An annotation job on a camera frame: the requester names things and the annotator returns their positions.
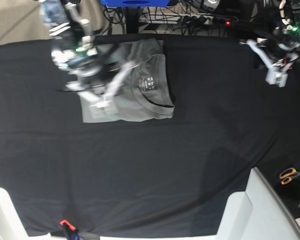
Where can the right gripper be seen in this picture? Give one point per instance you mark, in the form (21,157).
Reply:
(100,69)

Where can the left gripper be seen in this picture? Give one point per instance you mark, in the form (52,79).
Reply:
(280,50)

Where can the grey T-shirt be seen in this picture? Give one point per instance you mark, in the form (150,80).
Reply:
(145,93)

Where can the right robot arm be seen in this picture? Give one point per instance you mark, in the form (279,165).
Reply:
(74,49)

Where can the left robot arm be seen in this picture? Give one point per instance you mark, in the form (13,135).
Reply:
(279,28)

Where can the blue plastic box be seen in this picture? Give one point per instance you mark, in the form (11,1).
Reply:
(135,3)

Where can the white power strip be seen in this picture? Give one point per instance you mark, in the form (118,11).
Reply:
(179,18)

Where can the black table cloth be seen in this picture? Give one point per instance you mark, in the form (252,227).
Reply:
(153,179)

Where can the red blue clamp bottom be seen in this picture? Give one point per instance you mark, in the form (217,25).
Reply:
(70,232)

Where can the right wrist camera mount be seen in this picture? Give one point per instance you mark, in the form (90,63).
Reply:
(100,102)

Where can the black stand post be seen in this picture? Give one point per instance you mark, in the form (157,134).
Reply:
(132,15)

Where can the orange handled scissors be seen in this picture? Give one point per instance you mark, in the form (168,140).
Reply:
(288,175)

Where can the white table frame left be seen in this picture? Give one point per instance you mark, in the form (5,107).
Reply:
(11,227)

